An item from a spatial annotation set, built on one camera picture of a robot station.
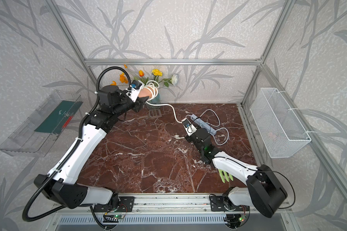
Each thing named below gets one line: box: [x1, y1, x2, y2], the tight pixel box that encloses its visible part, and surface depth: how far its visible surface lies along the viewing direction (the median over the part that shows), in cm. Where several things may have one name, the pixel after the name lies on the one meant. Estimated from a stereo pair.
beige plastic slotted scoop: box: [136, 109, 162, 119], surface depth 114 cm
